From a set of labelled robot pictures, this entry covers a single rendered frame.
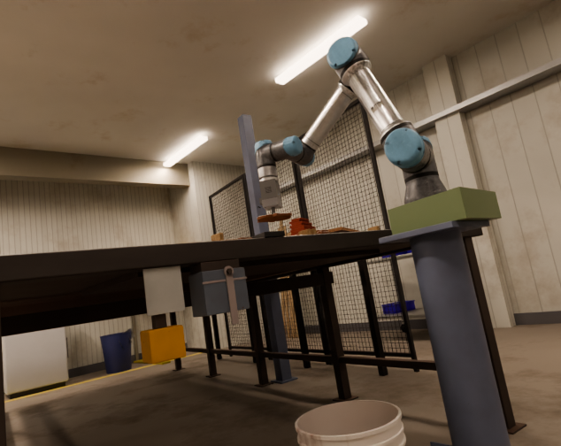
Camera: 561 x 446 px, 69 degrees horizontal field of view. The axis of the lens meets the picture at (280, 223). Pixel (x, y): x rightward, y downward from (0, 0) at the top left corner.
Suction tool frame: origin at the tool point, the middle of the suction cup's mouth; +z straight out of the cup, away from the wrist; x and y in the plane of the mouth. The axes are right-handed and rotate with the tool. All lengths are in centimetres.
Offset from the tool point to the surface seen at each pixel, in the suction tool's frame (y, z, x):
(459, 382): 16, 64, 52
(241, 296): 41.4, 27.2, -5.7
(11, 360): -286, 61, -390
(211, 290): 48, 25, -12
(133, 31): -147, -211, -123
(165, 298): 54, 25, -22
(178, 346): 55, 37, -20
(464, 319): 16, 45, 58
